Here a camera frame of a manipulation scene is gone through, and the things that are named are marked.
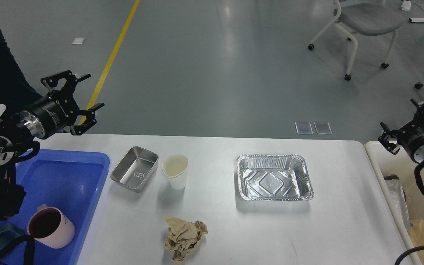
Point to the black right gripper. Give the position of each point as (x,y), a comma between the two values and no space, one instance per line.
(412,141)

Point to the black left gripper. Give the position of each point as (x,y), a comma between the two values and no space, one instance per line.
(50,114)

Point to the stainless steel rectangular container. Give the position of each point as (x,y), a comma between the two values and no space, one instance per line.
(135,169)

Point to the pink mug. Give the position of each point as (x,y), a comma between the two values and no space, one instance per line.
(51,227)

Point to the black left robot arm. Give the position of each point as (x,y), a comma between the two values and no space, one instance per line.
(19,137)

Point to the plastic bag in bin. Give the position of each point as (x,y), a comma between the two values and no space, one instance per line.
(397,192)

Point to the blue plastic tray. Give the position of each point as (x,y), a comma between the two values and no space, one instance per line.
(71,181)

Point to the white plastic bin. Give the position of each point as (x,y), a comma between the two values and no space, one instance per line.
(385,164)

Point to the floor outlet plate right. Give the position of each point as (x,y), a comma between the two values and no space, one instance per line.
(323,128)

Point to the floor outlet plate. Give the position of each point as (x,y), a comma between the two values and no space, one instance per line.
(323,128)
(303,128)

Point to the floor outlet plate left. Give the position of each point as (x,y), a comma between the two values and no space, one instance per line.
(303,128)

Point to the grey office chair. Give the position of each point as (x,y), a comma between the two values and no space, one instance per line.
(364,18)

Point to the white paper cup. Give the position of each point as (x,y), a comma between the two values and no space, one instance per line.
(175,169)

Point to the aluminium foil tray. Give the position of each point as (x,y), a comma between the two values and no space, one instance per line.
(267,177)

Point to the blue mug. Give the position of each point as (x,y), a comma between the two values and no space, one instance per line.
(8,233)

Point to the crumpled brown paper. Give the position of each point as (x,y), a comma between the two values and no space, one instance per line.
(183,237)

